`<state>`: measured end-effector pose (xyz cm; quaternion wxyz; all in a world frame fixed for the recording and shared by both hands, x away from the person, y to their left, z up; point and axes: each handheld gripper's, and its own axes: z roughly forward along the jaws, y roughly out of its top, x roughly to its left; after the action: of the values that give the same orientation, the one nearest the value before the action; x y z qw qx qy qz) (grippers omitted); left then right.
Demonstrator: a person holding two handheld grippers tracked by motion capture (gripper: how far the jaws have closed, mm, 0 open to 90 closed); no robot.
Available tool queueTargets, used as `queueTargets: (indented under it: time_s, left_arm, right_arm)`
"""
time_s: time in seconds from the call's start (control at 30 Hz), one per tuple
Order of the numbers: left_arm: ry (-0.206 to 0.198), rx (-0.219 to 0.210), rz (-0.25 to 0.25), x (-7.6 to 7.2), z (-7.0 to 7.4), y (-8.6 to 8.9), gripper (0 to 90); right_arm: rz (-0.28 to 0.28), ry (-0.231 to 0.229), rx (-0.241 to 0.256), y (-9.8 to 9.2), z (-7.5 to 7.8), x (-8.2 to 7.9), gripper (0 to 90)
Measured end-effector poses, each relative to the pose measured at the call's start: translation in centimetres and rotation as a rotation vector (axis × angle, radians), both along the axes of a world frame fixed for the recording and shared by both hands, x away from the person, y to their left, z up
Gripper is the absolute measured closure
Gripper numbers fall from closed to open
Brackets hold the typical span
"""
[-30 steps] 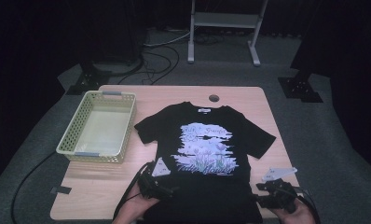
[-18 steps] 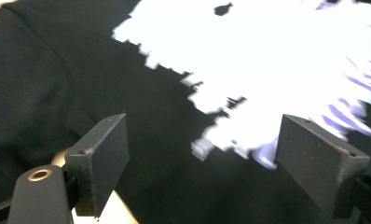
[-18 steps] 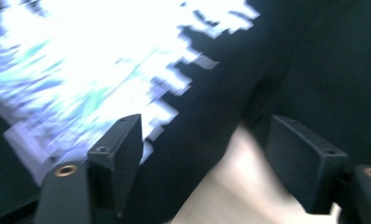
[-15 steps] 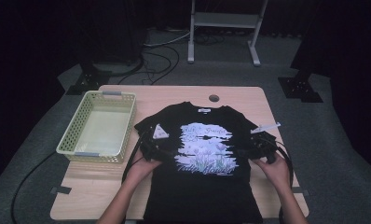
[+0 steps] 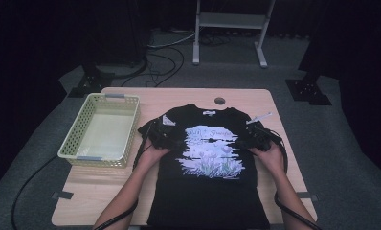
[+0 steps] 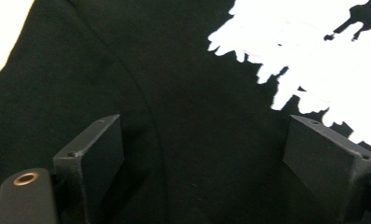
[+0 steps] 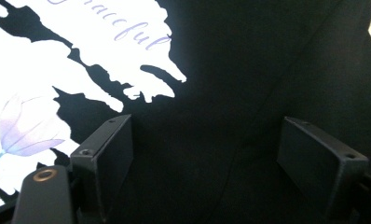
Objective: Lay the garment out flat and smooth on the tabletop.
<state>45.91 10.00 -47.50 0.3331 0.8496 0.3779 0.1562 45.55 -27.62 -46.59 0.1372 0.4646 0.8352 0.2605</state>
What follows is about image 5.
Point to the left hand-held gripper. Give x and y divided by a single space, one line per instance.
161 135

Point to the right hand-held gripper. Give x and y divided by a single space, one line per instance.
261 137

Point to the black printed T-shirt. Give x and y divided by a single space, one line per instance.
207 191

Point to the person's left hand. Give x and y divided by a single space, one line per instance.
152 156

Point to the person's right hand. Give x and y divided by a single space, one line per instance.
271 159

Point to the pale yellow plastic basket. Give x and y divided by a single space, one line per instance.
105 135

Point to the black floor stand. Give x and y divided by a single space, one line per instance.
308 91
93 80

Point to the grey tape strip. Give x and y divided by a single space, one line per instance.
62 195
308 195

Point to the white metal stand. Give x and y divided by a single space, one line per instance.
230 20

